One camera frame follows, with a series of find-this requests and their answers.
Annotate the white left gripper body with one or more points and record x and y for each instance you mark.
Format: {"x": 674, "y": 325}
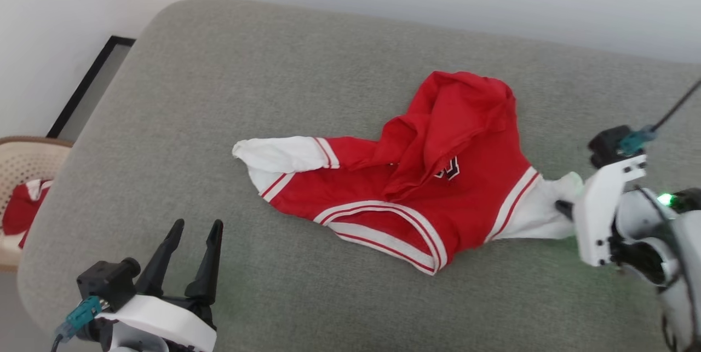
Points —
{"x": 159, "y": 322}

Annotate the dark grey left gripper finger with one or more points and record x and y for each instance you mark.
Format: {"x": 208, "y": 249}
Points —
{"x": 159, "y": 264}
{"x": 209, "y": 264}

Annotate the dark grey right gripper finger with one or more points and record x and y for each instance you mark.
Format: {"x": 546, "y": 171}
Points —
{"x": 567, "y": 208}

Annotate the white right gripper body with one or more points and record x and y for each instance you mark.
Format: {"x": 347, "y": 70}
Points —
{"x": 597, "y": 215}

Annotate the red and white jersey shirt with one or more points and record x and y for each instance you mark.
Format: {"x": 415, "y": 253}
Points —
{"x": 438, "y": 188}

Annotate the red clothes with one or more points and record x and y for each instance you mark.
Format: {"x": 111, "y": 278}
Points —
{"x": 22, "y": 209}

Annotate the beige plastic laundry basket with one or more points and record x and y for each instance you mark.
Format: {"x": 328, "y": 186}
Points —
{"x": 24, "y": 160}

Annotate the grey fabric sofa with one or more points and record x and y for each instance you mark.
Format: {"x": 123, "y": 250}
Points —
{"x": 219, "y": 94}

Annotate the black framed panel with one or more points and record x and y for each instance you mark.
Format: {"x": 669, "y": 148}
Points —
{"x": 82, "y": 89}

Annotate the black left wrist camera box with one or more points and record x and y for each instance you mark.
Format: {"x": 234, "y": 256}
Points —
{"x": 104, "y": 281}

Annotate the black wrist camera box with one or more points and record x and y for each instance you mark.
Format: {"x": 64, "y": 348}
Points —
{"x": 605, "y": 146}
{"x": 104, "y": 281}

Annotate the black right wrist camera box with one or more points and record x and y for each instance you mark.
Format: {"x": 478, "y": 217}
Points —
{"x": 605, "y": 146}

